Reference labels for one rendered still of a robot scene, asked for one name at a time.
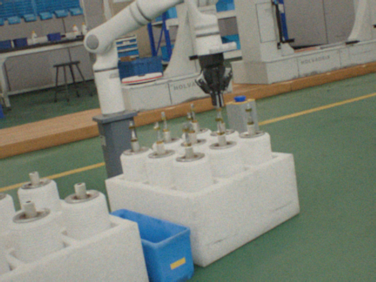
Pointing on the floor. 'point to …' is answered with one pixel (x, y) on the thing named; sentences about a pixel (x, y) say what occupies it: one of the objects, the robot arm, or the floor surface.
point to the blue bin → (163, 247)
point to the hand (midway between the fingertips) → (217, 100)
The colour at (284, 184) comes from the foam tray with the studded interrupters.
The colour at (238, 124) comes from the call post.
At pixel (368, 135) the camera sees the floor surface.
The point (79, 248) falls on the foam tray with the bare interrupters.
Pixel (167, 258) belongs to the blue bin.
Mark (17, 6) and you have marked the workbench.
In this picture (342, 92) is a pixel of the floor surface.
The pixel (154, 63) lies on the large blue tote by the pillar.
